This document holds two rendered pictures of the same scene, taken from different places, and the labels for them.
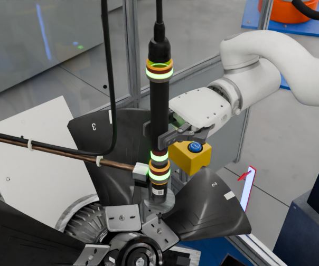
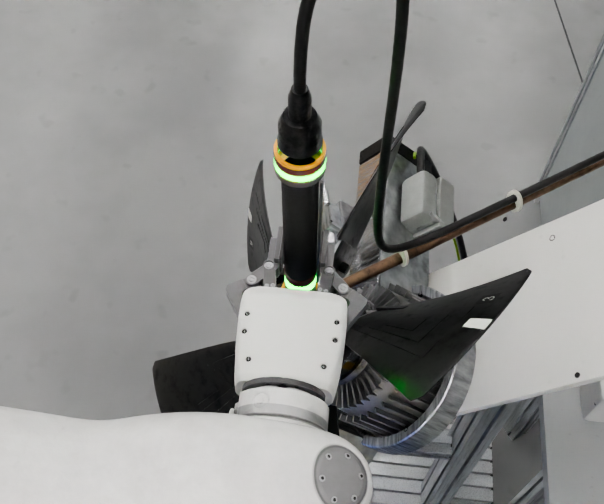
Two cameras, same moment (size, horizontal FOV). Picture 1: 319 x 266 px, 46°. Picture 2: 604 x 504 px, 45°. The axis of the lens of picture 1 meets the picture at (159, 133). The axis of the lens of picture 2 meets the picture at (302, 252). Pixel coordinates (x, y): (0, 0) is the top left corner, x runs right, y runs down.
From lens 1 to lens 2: 0.86 m
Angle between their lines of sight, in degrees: 73
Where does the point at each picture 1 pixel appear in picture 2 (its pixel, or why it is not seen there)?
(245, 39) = (276, 430)
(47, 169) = (542, 304)
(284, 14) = not seen: outside the picture
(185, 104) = (307, 310)
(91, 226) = not seen: hidden behind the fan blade
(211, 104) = (266, 345)
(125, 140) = (423, 331)
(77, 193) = (485, 350)
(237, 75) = not seen: hidden behind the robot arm
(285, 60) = (144, 419)
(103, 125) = (477, 309)
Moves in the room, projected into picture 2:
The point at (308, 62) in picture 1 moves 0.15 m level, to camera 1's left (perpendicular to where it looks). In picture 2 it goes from (93, 452) to (251, 316)
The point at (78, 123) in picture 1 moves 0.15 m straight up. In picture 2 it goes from (514, 281) to (552, 204)
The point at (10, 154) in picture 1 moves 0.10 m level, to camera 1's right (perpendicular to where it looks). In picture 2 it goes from (589, 243) to (547, 288)
